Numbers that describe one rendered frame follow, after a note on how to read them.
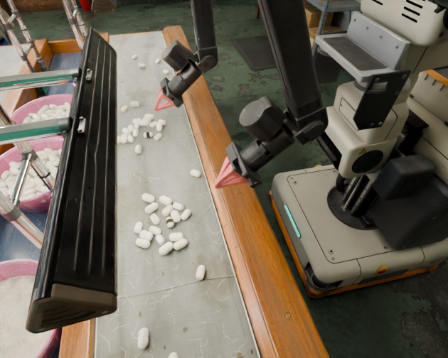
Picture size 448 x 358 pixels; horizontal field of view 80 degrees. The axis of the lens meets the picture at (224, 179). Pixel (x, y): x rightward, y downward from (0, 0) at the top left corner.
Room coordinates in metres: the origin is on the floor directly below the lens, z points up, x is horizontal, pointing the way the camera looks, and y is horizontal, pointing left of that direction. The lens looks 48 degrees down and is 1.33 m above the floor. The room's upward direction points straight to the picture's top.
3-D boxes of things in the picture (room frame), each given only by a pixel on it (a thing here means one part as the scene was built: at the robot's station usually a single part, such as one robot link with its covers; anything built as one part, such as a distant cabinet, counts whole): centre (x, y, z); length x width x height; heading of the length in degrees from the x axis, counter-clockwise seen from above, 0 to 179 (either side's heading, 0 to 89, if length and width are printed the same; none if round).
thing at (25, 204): (0.56, 0.57, 0.72); 0.27 x 0.27 x 0.10
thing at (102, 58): (0.37, 0.23, 1.08); 0.62 x 0.08 x 0.07; 15
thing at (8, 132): (0.35, 0.30, 0.90); 0.20 x 0.19 x 0.45; 15
